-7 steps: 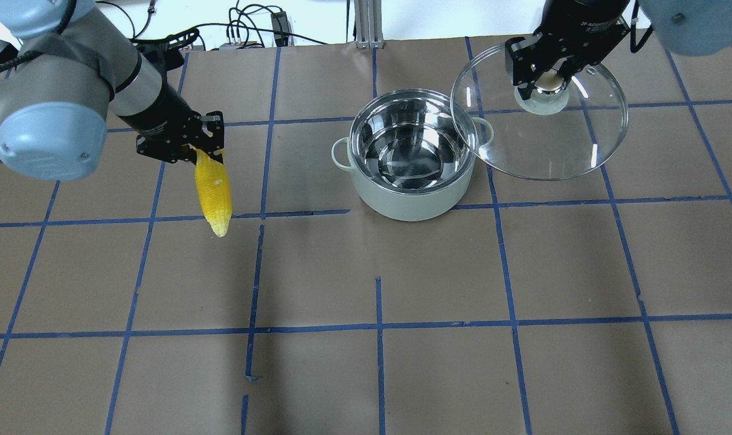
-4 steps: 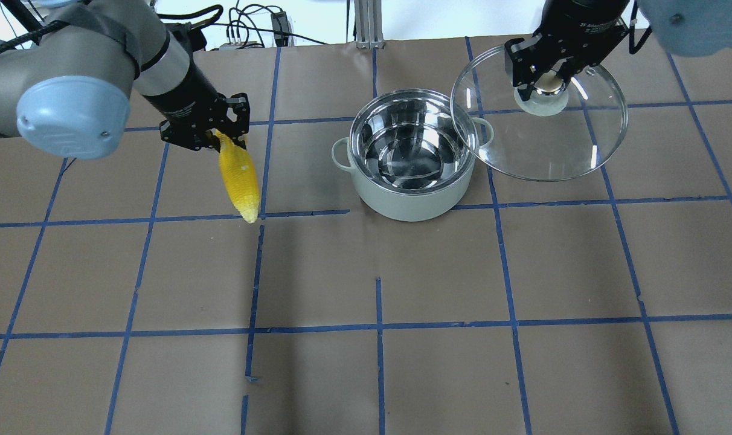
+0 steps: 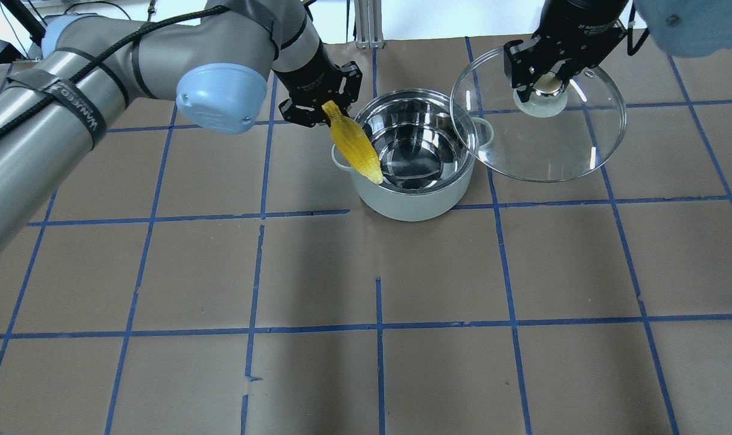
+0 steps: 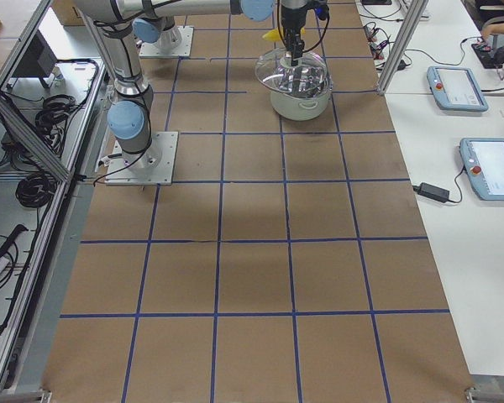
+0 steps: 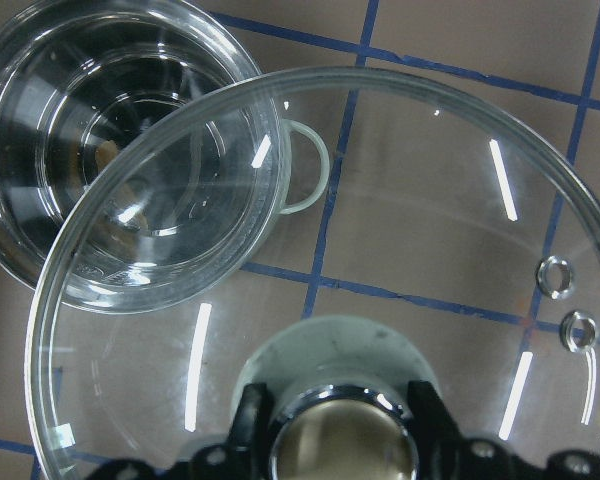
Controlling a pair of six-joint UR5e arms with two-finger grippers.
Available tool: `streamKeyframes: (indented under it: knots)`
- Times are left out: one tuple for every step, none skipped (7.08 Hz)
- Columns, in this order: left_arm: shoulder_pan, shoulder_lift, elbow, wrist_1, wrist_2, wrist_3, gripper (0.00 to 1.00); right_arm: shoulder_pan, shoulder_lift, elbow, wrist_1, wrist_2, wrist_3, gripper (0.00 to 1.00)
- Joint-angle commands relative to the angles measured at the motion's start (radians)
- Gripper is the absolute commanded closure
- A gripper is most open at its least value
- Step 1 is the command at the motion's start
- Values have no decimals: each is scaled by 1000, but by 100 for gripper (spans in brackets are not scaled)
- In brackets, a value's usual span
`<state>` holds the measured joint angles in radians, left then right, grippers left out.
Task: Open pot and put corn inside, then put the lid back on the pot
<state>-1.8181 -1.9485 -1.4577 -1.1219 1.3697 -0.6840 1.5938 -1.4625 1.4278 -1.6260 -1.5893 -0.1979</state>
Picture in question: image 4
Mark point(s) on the small circuit board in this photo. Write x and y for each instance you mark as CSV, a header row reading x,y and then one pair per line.
x,y
378,39

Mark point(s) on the person hand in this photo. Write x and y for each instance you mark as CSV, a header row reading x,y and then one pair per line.
x,y
492,29

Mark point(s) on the glass pot lid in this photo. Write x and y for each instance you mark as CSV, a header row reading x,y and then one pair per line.
x,y
278,61

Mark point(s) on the teach pendant tablet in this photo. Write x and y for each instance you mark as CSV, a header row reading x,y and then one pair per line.
x,y
484,163
456,89

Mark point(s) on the brown paper table cover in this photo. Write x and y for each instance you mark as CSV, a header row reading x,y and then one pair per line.
x,y
287,262

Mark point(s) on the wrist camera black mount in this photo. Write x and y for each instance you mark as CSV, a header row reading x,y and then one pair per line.
x,y
321,9

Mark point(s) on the aluminium frame post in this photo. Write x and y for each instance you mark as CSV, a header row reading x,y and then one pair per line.
x,y
403,37

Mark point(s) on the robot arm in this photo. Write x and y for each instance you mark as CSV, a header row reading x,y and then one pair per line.
x,y
161,32
121,23

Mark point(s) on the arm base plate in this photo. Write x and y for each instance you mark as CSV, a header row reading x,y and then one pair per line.
x,y
149,51
156,166

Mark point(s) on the far teach pendant tablet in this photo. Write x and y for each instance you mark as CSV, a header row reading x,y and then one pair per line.
x,y
456,89

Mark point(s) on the near teach pendant tablet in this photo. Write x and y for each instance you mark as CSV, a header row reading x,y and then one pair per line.
x,y
484,163

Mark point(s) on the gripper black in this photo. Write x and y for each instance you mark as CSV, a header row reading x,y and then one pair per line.
x,y
291,21

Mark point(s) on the aluminium side frame rail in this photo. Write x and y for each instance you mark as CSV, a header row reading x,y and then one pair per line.
x,y
21,154

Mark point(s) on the white steel cooking pot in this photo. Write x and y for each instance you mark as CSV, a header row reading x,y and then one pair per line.
x,y
302,101

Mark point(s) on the black power adapter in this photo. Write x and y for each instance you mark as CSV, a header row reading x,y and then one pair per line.
x,y
432,192

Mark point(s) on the yellow corn cob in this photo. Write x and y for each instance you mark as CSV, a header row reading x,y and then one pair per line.
x,y
274,36

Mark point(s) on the cardboard box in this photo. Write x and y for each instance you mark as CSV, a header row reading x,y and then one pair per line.
x,y
67,13

